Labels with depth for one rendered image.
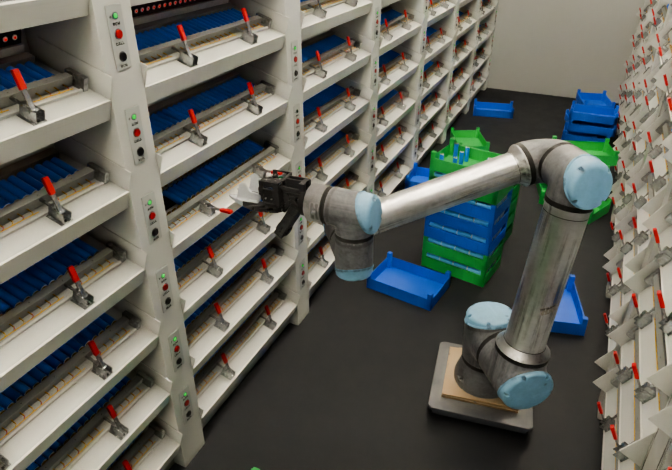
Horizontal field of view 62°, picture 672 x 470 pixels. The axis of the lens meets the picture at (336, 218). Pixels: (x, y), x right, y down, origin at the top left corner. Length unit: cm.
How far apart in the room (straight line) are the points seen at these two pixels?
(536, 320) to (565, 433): 53
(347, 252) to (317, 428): 77
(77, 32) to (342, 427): 134
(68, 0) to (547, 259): 118
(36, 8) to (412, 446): 150
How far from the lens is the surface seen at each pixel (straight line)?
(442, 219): 244
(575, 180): 139
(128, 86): 124
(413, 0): 306
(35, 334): 125
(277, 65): 179
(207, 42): 155
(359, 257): 128
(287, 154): 186
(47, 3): 111
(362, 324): 225
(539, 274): 152
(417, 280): 250
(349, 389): 200
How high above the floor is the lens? 144
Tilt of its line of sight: 29 degrees down
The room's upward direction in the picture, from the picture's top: straight up
